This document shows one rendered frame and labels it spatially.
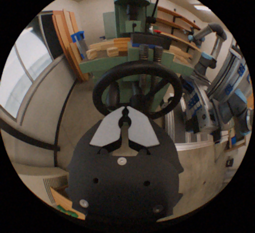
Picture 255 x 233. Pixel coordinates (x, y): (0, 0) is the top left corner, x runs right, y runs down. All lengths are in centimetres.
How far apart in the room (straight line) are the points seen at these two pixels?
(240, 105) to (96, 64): 79
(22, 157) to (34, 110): 70
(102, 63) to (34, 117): 121
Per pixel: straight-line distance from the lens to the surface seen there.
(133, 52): 22
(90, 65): 37
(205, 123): 52
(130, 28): 42
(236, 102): 59
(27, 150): 135
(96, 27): 293
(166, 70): 15
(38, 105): 137
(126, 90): 43
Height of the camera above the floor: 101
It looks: 58 degrees down
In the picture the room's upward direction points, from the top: 3 degrees counter-clockwise
